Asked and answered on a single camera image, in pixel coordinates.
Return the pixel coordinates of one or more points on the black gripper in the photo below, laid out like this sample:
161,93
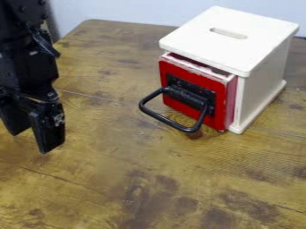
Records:
29,71

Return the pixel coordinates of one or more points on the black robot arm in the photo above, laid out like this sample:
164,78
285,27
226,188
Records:
23,16

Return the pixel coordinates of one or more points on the red drawer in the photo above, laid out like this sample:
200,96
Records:
205,82

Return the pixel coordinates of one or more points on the white wooden box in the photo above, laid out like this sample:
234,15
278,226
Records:
245,44

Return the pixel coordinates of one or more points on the black metal drawer handle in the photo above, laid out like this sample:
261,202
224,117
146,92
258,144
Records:
192,101

